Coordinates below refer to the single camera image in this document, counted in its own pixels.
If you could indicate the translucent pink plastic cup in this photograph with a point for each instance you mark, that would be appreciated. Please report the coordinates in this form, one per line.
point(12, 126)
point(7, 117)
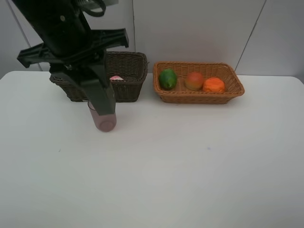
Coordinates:
point(104, 123)

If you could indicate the red yellow peach fruit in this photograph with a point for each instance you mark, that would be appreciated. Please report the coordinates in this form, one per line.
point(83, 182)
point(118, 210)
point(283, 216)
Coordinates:
point(194, 81)

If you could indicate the dark brown wicker basket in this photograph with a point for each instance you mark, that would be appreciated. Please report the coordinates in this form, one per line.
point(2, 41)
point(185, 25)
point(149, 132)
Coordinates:
point(133, 68)

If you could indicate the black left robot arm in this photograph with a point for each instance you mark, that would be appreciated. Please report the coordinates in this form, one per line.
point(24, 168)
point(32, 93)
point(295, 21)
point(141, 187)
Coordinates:
point(39, 8)

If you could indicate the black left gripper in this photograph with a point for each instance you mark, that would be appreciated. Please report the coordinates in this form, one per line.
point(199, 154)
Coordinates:
point(66, 39)

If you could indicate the orange tangerine fruit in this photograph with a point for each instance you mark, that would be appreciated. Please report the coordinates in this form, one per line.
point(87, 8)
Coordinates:
point(214, 84)

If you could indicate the green lime fruit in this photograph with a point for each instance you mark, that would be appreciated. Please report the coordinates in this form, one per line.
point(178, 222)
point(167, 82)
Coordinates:
point(167, 79)

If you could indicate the orange wicker basket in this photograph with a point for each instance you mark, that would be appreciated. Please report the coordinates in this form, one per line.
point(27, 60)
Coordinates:
point(180, 94)

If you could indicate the pink bottle white cap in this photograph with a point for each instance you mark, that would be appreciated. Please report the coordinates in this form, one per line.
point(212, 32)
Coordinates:
point(116, 78)

